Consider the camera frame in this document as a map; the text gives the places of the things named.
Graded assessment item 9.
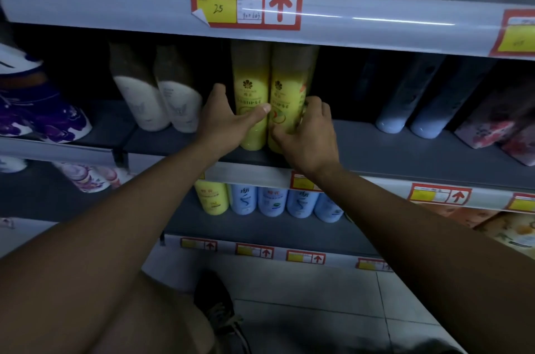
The person's right hand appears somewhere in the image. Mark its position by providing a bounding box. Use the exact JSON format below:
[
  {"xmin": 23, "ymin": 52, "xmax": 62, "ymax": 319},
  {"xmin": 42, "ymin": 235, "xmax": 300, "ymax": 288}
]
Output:
[{"xmin": 269, "ymin": 96, "xmax": 342, "ymax": 180}]

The person's left hand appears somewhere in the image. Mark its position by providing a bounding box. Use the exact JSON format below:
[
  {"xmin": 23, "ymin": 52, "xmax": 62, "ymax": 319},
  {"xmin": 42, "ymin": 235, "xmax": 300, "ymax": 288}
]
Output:
[{"xmin": 195, "ymin": 83, "xmax": 273, "ymax": 161}]

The yellow shampoo bottle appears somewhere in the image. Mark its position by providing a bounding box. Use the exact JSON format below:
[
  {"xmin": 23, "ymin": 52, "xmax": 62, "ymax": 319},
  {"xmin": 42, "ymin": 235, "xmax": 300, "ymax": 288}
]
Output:
[
  {"xmin": 267, "ymin": 44, "xmax": 318, "ymax": 154},
  {"xmin": 232, "ymin": 42, "xmax": 270, "ymax": 152}
]

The white shampoo bottle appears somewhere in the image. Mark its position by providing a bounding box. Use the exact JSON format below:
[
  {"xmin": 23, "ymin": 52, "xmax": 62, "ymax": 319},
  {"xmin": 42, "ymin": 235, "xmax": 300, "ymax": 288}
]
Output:
[
  {"xmin": 153, "ymin": 47, "xmax": 203, "ymax": 134},
  {"xmin": 109, "ymin": 42, "xmax": 170, "ymax": 132}
]

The small yellow bottle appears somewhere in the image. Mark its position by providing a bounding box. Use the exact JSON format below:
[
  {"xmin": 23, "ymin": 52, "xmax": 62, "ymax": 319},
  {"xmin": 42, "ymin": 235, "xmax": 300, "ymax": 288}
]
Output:
[{"xmin": 194, "ymin": 180, "xmax": 230, "ymax": 216}]

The grey metal shelf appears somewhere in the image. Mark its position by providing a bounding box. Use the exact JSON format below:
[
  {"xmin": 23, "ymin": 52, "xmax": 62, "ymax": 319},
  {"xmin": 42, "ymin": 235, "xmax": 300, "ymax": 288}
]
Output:
[{"xmin": 0, "ymin": 0, "xmax": 535, "ymax": 273}]

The light blue shampoo bottle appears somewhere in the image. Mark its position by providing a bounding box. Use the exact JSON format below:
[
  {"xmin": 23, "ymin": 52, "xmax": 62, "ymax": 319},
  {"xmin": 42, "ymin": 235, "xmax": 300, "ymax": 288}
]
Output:
[
  {"xmin": 409, "ymin": 58, "xmax": 498, "ymax": 140},
  {"xmin": 376, "ymin": 55, "xmax": 446, "ymax": 135}
]

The small orange bottle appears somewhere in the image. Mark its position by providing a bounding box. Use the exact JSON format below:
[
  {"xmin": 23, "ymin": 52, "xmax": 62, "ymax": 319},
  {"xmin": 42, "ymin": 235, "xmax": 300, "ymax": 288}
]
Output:
[
  {"xmin": 449, "ymin": 206, "xmax": 500, "ymax": 228},
  {"xmin": 417, "ymin": 201, "xmax": 456, "ymax": 216}
]

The person's right forearm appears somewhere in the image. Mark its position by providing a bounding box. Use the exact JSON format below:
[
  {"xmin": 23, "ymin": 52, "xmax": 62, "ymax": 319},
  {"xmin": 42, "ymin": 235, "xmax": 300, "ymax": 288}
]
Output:
[{"xmin": 311, "ymin": 165, "xmax": 535, "ymax": 354}]

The person's left forearm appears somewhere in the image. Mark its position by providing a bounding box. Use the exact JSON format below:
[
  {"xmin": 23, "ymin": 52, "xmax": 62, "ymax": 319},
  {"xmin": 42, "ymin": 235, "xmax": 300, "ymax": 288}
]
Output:
[{"xmin": 0, "ymin": 148, "xmax": 235, "ymax": 354}]

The person's left shoe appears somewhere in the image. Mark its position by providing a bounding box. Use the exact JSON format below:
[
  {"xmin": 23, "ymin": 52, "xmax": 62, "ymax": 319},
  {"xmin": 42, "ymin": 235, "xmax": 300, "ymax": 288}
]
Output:
[{"xmin": 194, "ymin": 270, "xmax": 251, "ymax": 354}]

